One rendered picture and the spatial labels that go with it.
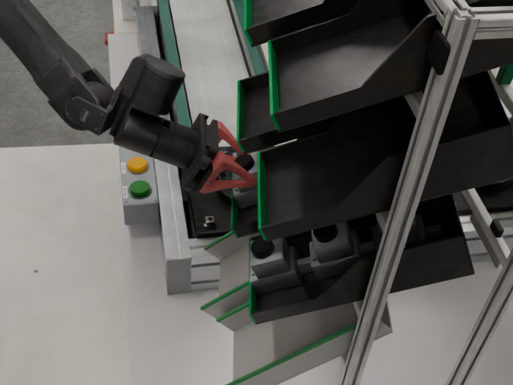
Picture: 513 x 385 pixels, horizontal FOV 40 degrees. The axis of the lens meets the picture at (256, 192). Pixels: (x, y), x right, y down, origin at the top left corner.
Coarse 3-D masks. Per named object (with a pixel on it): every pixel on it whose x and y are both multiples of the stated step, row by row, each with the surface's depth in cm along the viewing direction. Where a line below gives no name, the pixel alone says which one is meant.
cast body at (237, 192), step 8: (256, 152) 103; (240, 160) 101; (248, 160) 101; (256, 160) 101; (248, 168) 100; (256, 168) 100; (256, 176) 100; (256, 184) 101; (240, 192) 103; (248, 192) 102; (256, 192) 102; (240, 200) 103; (248, 200) 103; (256, 200) 104; (240, 208) 104
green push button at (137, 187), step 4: (140, 180) 139; (132, 184) 138; (136, 184) 138; (140, 184) 139; (144, 184) 139; (148, 184) 139; (132, 188) 138; (136, 188) 138; (140, 188) 138; (144, 188) 138; (148, 188) 138; (132, 192) 137; (136, 192) 137; (140, 192) 137; (144, 192) 137; (148, 192) 138; (136, 196) 137; (140, 196) 137
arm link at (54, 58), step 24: (0, 0) 91; (24, 0) 92; (0, 24) 92; (24, 24) 91; (48, 24) 94; (24, 48) 92; (48, 48) 91; (72, 48) 95; (48, 72) 92; (72, 72) 92; (96, 72) 97; (48, 96) 93; (72, 96) 92; (96, 96) 92
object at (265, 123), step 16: (240, 80) 98; (256, 80) 98; (240, 96) 96; (256, 96) 97; (240, 112) 94; (256, 112) 95; (240, 128) 91; (256, 128) 92; (272, 128) 91; (304, 128) 87; (320, 128) 87; (240, 144) 89; (256, 144) 89; (272, 144) 89
